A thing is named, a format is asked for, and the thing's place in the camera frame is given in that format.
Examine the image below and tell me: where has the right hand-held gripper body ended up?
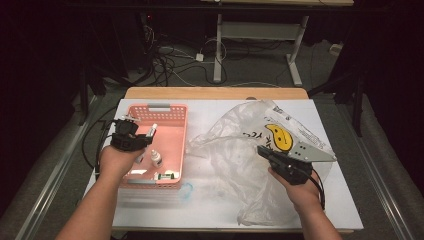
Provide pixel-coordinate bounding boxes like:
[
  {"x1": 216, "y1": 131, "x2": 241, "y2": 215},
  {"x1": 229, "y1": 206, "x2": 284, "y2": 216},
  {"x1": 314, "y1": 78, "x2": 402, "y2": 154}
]
[{"x1": 265, "y1": 139, "x2": 338, "y2": 187}]

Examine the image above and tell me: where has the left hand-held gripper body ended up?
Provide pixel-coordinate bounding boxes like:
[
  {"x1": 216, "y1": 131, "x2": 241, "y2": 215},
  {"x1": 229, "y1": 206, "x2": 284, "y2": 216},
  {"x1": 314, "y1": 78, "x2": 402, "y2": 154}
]
[{"x1": 109, "y1": 114, "x2": 149, "y2": 153}]

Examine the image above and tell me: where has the pink perforated plastic basket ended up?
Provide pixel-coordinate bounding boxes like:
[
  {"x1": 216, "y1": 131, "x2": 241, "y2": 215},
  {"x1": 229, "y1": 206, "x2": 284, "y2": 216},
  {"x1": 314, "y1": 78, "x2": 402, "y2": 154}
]
[{"x1": 119, "y1": 103, "x2": 189, "y2": 190}]

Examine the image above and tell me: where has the clear smiley plastic bag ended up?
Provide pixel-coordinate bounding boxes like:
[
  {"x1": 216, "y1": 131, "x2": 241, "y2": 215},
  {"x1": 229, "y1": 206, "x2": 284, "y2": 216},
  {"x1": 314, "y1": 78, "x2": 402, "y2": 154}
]
[{"x1": 185, "y1": 99, "x2": 336, "y2": 228}]

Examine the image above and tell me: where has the person's left hand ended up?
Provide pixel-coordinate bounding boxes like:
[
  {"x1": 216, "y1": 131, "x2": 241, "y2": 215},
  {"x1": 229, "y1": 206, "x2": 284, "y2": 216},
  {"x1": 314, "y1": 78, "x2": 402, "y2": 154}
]
[{"x1": 99, "y1": 145, "x2": 147, "y2": 182}]

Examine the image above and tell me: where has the person's right hand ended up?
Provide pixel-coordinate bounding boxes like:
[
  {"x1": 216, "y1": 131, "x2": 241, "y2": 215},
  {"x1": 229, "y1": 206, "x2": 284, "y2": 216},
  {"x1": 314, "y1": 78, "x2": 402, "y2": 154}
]
[{"x1": 268, "y1": 168, "x2": 323, "y2": 215}]

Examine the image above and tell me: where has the green label small bottle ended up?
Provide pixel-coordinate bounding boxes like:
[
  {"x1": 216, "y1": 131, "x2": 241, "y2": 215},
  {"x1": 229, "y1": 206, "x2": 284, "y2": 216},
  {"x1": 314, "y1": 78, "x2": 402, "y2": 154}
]
[{"x1": 153, "y1": 170, "x2": 177, "y2": 182}]

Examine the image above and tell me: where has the black stand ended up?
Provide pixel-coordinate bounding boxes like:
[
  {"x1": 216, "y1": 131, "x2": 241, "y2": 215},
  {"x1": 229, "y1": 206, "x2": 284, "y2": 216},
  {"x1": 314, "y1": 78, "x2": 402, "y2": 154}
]
[
  {"x1": 78, "y1": 64, "x2": 108, "y2": 127},
  {"x1": 308, "y1": 64, "x2": 365, "y2": 138}
]

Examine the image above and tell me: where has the white table sheet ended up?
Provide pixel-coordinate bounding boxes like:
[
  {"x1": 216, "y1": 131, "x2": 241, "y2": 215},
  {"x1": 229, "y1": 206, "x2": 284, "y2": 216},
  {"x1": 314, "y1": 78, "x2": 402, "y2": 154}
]
[{"x1": 84, "y1": 98, "x2": 364, "y2": 231}]

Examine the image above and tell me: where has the pale blue band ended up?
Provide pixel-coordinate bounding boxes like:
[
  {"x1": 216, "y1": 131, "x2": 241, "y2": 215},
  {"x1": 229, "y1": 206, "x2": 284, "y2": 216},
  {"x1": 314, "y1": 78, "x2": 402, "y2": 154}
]
[{"x1": 179, "y1": 181, "x2": 195, "y2": 203}]

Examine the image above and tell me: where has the beige box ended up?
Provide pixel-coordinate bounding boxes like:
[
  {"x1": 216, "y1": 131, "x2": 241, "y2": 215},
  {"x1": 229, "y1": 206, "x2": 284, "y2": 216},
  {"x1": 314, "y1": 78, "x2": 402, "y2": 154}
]
[{"x1": 329, "y1": 43, "x2": 344, "y2": 57}]

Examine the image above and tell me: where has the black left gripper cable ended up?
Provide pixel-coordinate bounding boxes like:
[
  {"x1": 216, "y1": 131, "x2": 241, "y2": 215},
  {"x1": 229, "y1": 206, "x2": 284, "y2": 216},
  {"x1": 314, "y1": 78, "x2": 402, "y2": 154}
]
[{"x1": 81, "y1": 118, "x2": 116, "y2": 178}]

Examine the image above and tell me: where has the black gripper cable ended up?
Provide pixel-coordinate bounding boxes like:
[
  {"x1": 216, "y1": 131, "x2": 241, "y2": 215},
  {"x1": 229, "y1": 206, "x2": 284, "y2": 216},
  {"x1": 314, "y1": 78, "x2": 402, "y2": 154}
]
[
  {"x1": 308, "y1": 168, "x2": 327, "y2": 211},
  {"x1": 81, "y1": 118, "x2": 116, "y2": 178}
]

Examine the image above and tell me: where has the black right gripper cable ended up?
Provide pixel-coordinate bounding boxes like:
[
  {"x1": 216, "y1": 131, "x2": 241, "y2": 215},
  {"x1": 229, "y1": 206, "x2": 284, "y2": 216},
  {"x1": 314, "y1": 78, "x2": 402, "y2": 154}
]
[{"x1": 308, "y1": 168, "x2": 327, "y2": 211}]

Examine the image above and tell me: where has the tangle of floor cables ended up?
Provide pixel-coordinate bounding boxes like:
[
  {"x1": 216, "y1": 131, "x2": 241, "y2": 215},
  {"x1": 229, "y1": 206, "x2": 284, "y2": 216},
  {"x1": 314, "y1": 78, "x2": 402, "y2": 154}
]
[{"x1": 141, "y1": 24, "x2": 229, "y2": 88}]

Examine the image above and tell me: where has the aluminium rail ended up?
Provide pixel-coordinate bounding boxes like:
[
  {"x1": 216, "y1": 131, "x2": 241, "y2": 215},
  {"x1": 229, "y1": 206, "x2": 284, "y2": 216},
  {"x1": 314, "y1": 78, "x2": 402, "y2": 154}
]
[
  {"x1": 338, "y1": 99, "x2": 416, "y2": 240},
  {"x1": 14, "y1": 95, "x2": 103, "y2": 240}
]

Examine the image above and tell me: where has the metal desk frame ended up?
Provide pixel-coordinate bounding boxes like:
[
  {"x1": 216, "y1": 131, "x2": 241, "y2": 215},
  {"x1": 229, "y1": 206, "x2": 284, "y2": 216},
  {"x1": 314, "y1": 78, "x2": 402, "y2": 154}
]
[{"x1": 199, "y1": 0, "x2": 355, "y2": 88}]

